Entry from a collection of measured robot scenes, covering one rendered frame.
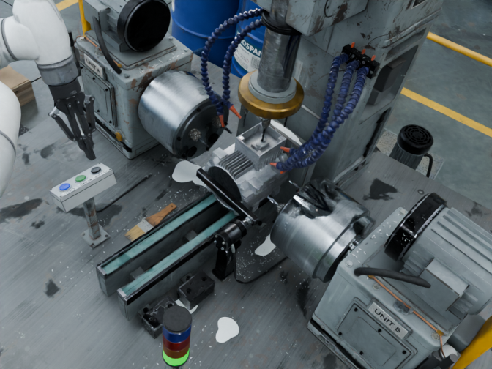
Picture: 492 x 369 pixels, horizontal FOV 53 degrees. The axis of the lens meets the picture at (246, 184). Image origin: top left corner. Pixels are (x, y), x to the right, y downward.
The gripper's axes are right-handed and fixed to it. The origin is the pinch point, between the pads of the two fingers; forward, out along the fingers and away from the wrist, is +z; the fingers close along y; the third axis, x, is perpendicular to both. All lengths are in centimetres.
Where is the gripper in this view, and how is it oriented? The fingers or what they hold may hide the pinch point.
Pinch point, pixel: (87, 147)
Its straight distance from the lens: 144.3
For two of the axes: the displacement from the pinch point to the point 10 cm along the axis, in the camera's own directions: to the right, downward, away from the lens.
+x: -7.0, -3.3, 6.4
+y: 7.0, -4.8, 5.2
